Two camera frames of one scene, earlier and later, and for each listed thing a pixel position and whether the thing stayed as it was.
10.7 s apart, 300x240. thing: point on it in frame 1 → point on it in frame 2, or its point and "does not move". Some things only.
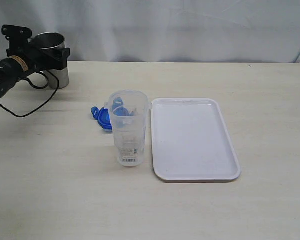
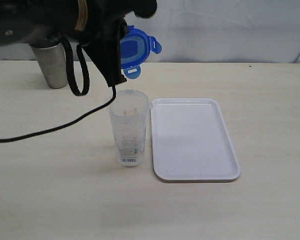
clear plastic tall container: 129,110 does not move
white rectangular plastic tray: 190,141 does not move
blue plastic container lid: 103,116 → 135,48
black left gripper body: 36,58 → 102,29
